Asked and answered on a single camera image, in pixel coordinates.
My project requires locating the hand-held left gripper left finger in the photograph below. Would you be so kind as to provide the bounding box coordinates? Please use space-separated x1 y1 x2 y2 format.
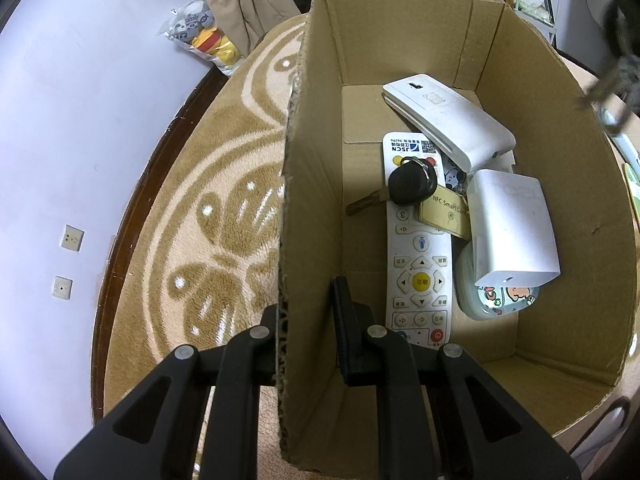
52 303 280 480

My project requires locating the dog print keychain tag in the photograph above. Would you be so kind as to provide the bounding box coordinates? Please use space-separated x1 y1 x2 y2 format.
441 156 469 195

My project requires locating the white square plastic box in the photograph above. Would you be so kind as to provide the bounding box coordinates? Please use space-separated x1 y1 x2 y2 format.
467 169 561 287

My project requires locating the bag of plush toys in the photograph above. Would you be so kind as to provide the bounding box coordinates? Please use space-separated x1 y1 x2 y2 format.
158 0 241 73

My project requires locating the white remote control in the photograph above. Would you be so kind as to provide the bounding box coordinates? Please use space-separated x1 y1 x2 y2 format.
382 131 454 348

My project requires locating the black car key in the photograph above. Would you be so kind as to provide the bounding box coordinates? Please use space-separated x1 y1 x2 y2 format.
345 156 437 217

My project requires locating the white plastic device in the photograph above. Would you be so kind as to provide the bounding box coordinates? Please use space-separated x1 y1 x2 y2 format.
382 74 517 176

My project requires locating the cartoon print pale case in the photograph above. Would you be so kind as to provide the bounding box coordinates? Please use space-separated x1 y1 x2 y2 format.
456 240 542 322

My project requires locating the beige patterned rug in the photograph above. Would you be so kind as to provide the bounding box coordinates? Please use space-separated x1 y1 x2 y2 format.
90 14 308 480

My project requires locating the beige coat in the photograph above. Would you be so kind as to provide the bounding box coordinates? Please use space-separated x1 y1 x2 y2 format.
188 0 302 57

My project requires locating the gold card tag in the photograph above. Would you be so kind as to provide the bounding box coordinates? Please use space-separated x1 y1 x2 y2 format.
416 187 473 239

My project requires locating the dark wooden baseboard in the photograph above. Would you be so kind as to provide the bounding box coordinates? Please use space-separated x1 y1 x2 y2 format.
89 62 228 426

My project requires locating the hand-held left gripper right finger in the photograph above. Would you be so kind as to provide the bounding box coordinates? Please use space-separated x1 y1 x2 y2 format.
331 276 582 480

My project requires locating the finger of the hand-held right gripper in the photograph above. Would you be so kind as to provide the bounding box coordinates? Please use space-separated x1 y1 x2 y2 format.
581 1 640 110

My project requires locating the brown cardboard box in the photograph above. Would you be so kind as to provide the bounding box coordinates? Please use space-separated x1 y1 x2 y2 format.
276 0 638 480

